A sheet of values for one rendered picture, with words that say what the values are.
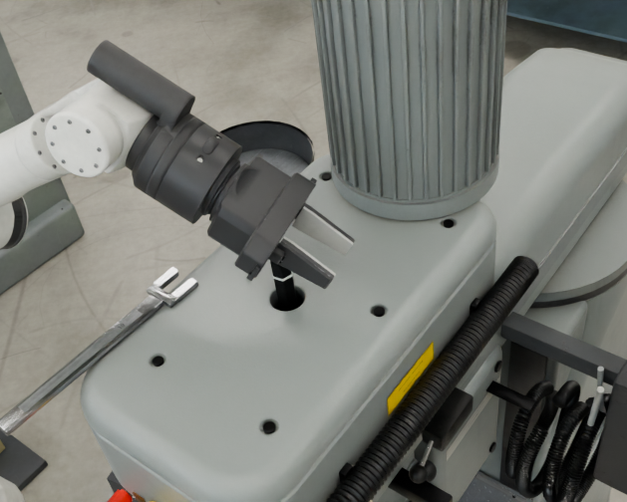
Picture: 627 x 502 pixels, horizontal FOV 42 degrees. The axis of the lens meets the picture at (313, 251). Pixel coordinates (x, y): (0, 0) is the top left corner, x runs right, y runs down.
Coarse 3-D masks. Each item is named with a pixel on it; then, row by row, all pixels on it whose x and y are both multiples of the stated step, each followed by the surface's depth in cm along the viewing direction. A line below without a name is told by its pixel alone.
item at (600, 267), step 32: (608, 224) 136; (576, 256) 132; (608, 256) 131; (544, 288) 128; (576, 288) 127; (608, 288) 131; (544, 320) 128; (576, 320) 127; (608, 320) 136; (512, 352) 130; (512, 384) 135; (608, 384) 157; (512, 416) 141; (544, 448) 142; (512, 480) 153
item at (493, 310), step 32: (512, 288) 96; (480, 320) 92; (448, 352) 90; (480, 352) 92; (416, 384) 88; (448, 384) 88; (416, 416) 85; (384, 448) 82; (352, 480) 80; (384, 480) 82
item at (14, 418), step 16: (176, 272) 90; (160, 288) 89; (192, 288) 89; (144, 304) 87; (160, 304) 87; (128, 320) 86; (144, 320) 86; (112, 336) 84; (96, 352) 83; (64, 368) 82; (80, 368) 82; (48, 384) 81; (64, 384) 81; (32, 400) 80; (48, 400) 80; (16, 416) 78
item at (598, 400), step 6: (600, 372) 104; (600, 378) 105; (600, 384) 106; (600, 390) 102; (600, 396) 103; (594, 402) 104; (600, 402) 105; (594, 408) 106; (600, 408) 111; (594, 414) 107; (588, 420) 109; (594, 420) 109; (600, 426) 118
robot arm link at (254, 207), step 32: (192, 160) 75; (224, 160) 75; (256, 160) 79; (160, 192) 76; (192, 192) 75; (224, 192) 76; (256, 192) 77; (288, 192) 78; (224, 224) 76; (256, 224) 75; (288, 224) 76; (256, 256) 75
